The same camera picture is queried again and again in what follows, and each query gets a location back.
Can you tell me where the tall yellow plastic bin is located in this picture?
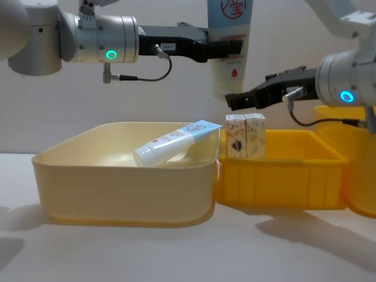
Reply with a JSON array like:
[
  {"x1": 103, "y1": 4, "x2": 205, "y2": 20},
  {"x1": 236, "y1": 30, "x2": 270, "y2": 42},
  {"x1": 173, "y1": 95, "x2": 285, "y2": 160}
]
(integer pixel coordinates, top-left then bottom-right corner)
[{"x1": 313, "y1": 105, "x2": 376, "y2": 219}]

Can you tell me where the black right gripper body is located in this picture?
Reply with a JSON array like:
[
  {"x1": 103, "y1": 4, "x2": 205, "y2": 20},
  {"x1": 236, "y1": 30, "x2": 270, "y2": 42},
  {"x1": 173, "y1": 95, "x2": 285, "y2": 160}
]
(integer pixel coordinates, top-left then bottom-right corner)
[{"x1": 254, "y1": 65, "x2": 318, "y2": 110}]

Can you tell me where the dark left wrist cable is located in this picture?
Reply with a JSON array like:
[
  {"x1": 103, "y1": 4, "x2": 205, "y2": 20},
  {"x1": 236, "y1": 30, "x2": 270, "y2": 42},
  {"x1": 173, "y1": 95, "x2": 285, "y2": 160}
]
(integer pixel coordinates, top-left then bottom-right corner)
[{"x1": 102, "y1": 43, "x2": 173, "y2": 85}]

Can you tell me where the shallow yellow plastic bin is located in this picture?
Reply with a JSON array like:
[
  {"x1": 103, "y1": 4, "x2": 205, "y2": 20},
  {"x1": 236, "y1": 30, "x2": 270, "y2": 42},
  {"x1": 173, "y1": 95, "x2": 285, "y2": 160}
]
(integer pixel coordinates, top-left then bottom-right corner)
[{"x1": 215, "y1": 129, "x2": 351, "y2": 211}]

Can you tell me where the white blue cream tube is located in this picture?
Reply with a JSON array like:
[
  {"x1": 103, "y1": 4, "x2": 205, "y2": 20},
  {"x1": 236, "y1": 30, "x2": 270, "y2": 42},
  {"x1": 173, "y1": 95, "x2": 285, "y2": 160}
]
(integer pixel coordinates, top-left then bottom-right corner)
[
  {"x1": 206, "y1": 0, "x2": 254, "y2": 104},
  {"x1": 132, "y1": 119, "x2": 223, "y2": 169}
]

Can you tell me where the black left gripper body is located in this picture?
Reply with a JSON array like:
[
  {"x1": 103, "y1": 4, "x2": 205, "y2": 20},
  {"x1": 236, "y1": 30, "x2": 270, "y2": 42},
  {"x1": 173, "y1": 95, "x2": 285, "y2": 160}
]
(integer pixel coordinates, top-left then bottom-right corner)
[{"x1": 137, "y1": 25, "x2": 197, "y2": 62}]

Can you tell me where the dark right wrist cable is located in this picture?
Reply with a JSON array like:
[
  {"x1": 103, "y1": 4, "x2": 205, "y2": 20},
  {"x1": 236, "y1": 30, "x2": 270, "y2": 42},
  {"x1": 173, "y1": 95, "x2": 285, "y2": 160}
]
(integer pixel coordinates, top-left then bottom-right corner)
[{"x1": 281, "y1": 86, "x2": 368, "y2": 129}]

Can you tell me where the small white printed carton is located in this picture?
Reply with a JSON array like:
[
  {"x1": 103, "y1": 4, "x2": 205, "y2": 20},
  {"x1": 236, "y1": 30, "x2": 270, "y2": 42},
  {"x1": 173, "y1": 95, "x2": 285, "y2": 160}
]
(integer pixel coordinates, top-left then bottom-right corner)
[
  {"x1": 224, "y1": 114, "x2": 247, "y2": 160},
  {"x1": 244, "y1": 112, "x2": 267, "y2": 160}
]

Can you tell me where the dark wrist cable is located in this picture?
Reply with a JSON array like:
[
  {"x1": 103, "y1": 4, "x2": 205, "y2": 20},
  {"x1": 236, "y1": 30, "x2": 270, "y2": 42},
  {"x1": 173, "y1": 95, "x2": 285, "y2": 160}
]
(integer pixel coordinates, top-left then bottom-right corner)
[
  {"x1": 102, "y1": 43, "x2": 173, "y2": 85},
  {"x1": 281, "y1": 86, "x2": 368, "y2": 129}
]

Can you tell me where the cream plastic bin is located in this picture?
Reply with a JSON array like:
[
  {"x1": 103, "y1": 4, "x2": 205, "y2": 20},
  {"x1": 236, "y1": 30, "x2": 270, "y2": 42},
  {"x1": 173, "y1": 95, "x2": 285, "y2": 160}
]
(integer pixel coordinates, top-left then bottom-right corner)
[{"x1": 31, "y1": 121, "x2": 223, "y2": 229}]

